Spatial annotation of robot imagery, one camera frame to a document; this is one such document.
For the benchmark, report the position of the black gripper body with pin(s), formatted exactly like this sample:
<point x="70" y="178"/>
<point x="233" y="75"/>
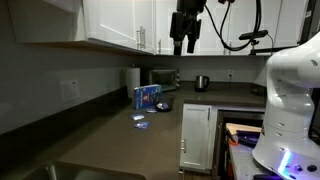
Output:
<point x="191" y="8"/>

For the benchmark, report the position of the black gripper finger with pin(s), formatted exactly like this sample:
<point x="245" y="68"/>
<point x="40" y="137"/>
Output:
<point x="177" y="28"/>
<point x="194" y="31"/>

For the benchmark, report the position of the blue snack sachet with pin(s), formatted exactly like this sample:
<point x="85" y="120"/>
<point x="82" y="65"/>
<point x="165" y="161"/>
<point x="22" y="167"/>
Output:
<point x="141" y="125"/>
<point x="137" y="117"/>
<point x="162" y="106"/>
<point x="151" y="110"/>

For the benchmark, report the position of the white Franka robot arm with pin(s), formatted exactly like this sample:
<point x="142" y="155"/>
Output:
<point x="290" y="100"/>

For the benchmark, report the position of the steel electric kettle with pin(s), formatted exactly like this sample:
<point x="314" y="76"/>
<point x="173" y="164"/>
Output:
<point x="201" y="83"/>

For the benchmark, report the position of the steel toaster oven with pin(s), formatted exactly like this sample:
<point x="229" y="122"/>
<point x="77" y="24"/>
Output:
<point x="163" y="80"/>

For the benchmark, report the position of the white upper cabinet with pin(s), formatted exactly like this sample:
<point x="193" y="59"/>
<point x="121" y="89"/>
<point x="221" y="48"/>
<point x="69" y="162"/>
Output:
<point x="290" y="20"/>
<point x="110" y="20"/>

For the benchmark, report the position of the white paper towel roll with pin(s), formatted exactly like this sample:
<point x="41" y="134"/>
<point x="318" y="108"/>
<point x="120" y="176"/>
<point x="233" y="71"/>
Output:
<point x="133" y="81"/>

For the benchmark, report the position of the blue value pack box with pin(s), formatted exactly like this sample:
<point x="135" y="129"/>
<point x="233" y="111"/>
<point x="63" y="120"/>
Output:
<point x="146" y="96"/>

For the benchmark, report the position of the wooden board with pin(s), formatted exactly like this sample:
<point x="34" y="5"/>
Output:
<point x="243" y="127"/>

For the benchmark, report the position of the orange clamp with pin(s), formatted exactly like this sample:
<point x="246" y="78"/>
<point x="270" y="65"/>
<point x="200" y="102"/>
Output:
<point x="233" y="142"/>

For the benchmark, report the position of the black vertical pole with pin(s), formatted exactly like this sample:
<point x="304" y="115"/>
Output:
<point x="311" y="16"/>

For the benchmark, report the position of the steel kitchen sink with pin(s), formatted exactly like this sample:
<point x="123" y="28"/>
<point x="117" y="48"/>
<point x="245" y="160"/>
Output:
<point x="83" y="173"/>

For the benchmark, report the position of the small white wall outlet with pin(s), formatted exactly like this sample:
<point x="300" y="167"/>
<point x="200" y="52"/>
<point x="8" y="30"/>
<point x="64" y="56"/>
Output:
<point x="230" y="74"/>

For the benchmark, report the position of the black stereo camera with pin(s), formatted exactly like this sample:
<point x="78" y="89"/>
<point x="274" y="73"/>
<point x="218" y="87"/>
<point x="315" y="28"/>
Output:
<point x="253" y="34"/>

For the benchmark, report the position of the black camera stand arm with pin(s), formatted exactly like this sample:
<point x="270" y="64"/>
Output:
<point x="276" y="50"/>

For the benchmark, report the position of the white wall switch plate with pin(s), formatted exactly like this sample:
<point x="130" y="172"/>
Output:
<point x="70" y="90"/>

